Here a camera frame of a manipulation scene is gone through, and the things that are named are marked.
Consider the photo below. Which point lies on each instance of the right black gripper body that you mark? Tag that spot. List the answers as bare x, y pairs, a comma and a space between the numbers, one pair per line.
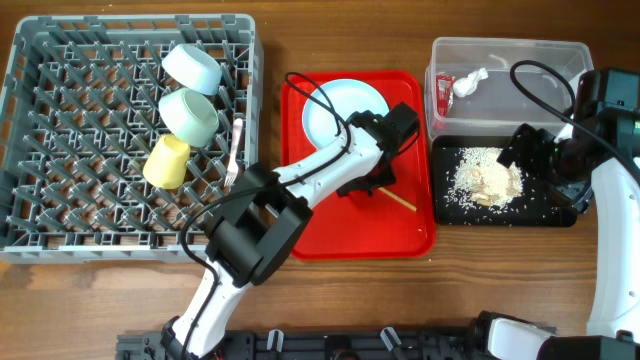
553, 163

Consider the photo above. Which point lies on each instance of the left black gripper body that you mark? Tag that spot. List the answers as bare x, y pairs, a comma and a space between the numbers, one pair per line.
373, 181

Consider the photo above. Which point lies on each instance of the wooden chopstick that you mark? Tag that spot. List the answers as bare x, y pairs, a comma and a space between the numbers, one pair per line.
398, 199

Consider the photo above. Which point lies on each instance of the light blue plate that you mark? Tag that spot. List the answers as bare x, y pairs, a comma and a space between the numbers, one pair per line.
347, 96

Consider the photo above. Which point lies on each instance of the rice and food scraps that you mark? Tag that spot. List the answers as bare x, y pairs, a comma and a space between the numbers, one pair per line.
480, 182

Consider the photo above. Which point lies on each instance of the red snack wrapper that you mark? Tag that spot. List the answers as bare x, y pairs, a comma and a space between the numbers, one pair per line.
444, 93

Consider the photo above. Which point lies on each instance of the white napkin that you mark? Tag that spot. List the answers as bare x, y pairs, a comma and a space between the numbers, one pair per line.
465, 86

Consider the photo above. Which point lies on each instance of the white plastic fork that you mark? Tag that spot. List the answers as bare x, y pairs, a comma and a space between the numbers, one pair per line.
233, 167

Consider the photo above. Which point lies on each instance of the green bowl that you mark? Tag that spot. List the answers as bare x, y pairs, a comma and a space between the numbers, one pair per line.
190, 116

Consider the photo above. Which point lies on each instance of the yellow cup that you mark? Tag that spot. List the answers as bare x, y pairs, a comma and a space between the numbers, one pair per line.
167, 164

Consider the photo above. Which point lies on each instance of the light blue bowl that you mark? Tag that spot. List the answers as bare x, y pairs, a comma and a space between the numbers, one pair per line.
193, 68

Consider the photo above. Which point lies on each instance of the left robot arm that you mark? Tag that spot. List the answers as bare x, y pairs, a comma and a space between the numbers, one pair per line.
255, 227

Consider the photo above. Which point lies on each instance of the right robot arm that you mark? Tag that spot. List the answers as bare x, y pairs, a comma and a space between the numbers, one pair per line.
602, 153

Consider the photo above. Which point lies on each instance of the grey dishwasher rack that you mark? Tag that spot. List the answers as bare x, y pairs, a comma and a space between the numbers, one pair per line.
79, 118

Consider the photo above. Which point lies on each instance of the red plastic tray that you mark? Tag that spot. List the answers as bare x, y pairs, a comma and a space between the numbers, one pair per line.
359, 226

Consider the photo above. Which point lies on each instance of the black tray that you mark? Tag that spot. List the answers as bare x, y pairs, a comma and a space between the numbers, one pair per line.
451, 207

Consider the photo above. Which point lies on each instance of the clear plastic bin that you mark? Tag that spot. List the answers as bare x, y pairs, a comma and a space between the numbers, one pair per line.
496, 107

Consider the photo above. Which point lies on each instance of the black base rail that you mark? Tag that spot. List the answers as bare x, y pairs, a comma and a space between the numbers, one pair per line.
429, 343

